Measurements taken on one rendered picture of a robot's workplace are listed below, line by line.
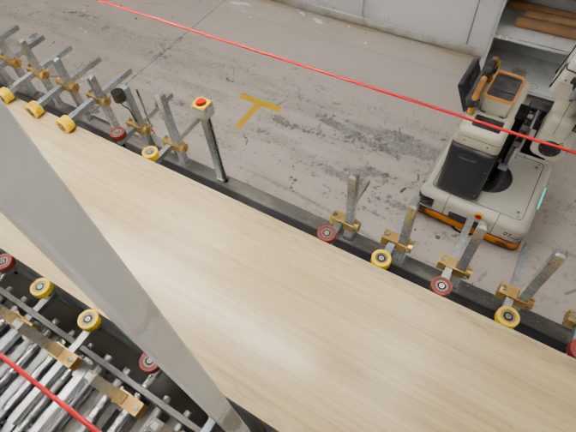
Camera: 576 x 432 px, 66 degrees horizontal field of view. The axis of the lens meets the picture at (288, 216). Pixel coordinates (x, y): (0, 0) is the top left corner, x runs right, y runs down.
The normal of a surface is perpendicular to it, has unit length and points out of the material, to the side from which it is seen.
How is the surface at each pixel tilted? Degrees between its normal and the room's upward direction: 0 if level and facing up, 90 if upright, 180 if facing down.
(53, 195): 90
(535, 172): 0
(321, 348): 0
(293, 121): 0
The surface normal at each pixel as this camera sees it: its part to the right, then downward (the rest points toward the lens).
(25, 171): 0.85, 0.40
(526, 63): -0.06, -0.57
